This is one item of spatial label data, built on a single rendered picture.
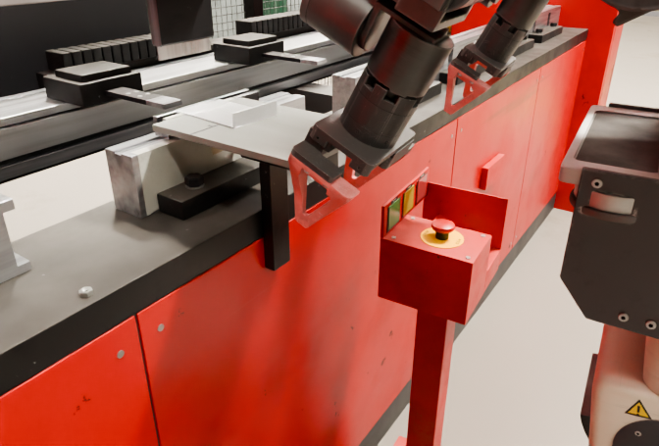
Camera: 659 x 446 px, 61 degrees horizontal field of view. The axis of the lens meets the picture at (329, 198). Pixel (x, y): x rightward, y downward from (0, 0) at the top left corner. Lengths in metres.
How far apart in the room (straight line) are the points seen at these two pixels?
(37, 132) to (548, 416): 1.49
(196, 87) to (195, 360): 0.61
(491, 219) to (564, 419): 0.88
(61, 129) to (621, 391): 0.90
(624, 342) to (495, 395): 1.09
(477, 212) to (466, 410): 0.82
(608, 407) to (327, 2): 0.52
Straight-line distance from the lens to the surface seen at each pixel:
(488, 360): 1.94
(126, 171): 0.82
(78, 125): 1.06
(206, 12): 0.88
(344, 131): 0.49
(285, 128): 0.77
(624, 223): 0.58
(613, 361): 0.73
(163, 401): 0.82
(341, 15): 0.48
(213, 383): 0.88
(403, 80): 0.46
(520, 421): 1.77
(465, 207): 1.08
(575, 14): 2.79
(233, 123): 0.78
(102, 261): 0.75
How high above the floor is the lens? 1.24
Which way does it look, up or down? 25 degrees down
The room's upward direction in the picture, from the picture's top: straight up
